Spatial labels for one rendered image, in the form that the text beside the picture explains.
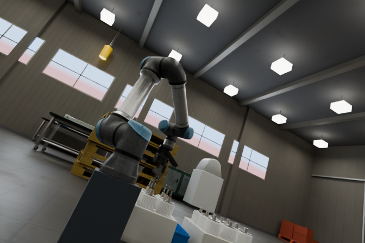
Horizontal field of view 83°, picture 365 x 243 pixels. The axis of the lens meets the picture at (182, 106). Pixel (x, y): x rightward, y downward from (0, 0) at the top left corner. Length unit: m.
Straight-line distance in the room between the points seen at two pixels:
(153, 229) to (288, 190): 11.80
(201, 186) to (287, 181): 7.33
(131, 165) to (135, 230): 0.55
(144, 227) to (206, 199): 5.12
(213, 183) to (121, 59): 6.25
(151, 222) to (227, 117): 9.47
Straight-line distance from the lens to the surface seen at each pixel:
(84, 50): 9.53
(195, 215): 1.67
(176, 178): 6.86
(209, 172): 6.37
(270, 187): 11.98
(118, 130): 0.90
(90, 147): 3.29
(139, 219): 1.31
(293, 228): 11.89
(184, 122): 1.17
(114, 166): 0.83
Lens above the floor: 0.35
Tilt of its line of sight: 21 degrees up
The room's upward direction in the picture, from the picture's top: 22 degrees clockwise
